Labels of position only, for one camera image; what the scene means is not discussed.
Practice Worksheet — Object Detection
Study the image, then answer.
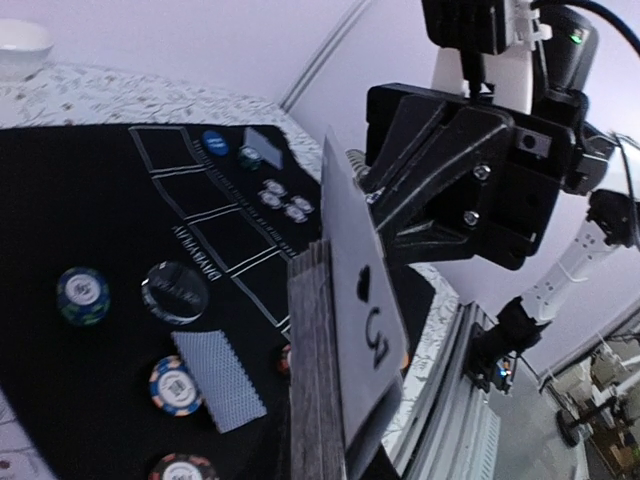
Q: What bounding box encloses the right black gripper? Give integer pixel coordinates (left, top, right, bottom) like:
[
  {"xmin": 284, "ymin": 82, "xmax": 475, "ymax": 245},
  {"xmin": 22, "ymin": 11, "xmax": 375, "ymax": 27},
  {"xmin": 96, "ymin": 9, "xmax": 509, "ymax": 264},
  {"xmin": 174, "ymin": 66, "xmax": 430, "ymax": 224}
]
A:
[{"xmin": 361, "ymin": 1, "xmax": 601, "ymax": 270}]

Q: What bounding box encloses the white chip cluster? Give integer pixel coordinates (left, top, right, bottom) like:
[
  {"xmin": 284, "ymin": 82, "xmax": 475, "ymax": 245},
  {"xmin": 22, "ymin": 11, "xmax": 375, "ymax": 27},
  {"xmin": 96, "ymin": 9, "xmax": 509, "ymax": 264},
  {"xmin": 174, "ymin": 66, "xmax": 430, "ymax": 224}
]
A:
[
  {"xmin": 284, "ymin": 204, "xmax": 308, "ymax": 224},
  {"xmin": 258, "ymin": 190, "xmax": 283, "ymax": 210},
  {"xmin": 291, "ymin": 196, "xmax": 315, "ymax": 215}
]

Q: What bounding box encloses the face-down card small blind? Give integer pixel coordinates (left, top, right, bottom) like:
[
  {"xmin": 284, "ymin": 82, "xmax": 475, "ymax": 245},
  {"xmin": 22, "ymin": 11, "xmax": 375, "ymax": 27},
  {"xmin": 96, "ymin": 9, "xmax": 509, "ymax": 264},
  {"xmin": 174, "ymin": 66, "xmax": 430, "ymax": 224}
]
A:
[{"xmin": 244, "ymin": 127, "xmax": 284, "ymax": 170}]

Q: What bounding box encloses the blue card deck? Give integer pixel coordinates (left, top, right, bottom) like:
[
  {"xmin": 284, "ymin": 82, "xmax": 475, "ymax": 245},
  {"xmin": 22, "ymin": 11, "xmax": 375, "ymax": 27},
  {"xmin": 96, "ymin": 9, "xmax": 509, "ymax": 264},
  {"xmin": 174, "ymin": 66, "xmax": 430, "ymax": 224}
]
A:
[{"xmin": 288, "ymin": 131, "xmax": 407, "ymax": 479}]

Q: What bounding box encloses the green chip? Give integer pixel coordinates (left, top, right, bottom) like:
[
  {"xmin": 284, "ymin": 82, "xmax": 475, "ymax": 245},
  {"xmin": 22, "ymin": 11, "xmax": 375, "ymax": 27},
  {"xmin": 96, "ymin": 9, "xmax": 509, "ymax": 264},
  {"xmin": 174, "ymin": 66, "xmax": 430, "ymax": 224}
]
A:
[
  {"xmin": 238, "ymin": 145, "xmax": 263, "ymax": 171},
  {"xmin": 56, "ymin": 267, "xmax": 111, "ymax": 327}
]

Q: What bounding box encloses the blue small blind button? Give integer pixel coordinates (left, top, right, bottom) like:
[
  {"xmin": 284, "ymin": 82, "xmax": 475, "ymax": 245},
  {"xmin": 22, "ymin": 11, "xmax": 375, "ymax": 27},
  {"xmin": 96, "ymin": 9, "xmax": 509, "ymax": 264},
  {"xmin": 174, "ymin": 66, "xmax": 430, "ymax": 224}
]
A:
[{"xmin": 201, "ymin": 130, "xmax": 229, "ymax": 157}]

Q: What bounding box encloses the red chip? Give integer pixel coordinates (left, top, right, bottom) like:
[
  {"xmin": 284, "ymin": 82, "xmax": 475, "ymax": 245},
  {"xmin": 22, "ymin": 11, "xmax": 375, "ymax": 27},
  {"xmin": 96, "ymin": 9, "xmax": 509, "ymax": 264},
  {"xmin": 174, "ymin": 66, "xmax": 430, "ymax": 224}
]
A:
[
  {"xmin": 276, "ymin": 344, "xmax": 291, "ymax": 377},
  {"xmin": 148, "ymin": 453, "xmax": 218, "ymax": 480}
]

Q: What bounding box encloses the clear dealer button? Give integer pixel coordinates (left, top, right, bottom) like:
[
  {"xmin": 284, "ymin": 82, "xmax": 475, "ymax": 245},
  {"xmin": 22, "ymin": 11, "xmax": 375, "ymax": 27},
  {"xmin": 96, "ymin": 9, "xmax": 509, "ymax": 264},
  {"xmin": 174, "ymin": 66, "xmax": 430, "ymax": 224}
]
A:
[{"xmin": 141, "ymin": 261, "xmax": 210, "ymax": 325}]

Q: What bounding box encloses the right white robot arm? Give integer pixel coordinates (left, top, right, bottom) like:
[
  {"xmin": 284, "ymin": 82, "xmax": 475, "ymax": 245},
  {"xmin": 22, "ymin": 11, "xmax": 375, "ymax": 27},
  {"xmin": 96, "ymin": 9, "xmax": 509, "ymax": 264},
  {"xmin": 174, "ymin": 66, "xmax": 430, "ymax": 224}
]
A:
[{"xmin": 359, "ymin": 1, "xmax": 639, "ymax": 392}]

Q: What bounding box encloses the black poker mat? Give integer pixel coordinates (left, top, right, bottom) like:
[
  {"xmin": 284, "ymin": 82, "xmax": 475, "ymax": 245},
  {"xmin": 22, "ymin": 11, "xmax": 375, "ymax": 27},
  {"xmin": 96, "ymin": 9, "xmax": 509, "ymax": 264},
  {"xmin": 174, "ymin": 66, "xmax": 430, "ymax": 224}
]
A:
[{"xmin": 1, "ymin": 124, "xmax": 321, "ymax": 479}]

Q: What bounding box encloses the white ceramic bowl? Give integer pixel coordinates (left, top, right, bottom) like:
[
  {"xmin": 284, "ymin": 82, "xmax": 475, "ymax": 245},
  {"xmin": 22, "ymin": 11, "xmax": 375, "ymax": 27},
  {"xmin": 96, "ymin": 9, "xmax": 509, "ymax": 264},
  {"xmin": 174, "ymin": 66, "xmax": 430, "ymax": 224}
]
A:
[{"xmin": 1, "ymin": 18, "xmax": 54, "ymax": 82}]

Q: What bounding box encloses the right aluminium frame post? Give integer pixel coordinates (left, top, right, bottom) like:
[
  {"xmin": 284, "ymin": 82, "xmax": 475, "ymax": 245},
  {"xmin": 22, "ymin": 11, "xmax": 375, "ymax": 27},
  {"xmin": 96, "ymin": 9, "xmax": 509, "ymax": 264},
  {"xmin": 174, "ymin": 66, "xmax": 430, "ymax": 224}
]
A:
[{"xmin": 278, "ymin": 0, "xmax": 377, "ymax": 113}]

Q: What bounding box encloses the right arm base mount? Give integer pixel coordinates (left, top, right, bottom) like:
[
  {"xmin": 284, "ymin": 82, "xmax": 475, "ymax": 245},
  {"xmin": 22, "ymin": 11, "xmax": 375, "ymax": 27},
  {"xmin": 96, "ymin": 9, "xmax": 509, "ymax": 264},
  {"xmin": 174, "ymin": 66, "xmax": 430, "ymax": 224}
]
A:
[{"xmin": 465, "ymin": 297, "xmax": 549, "ymax": 395}]

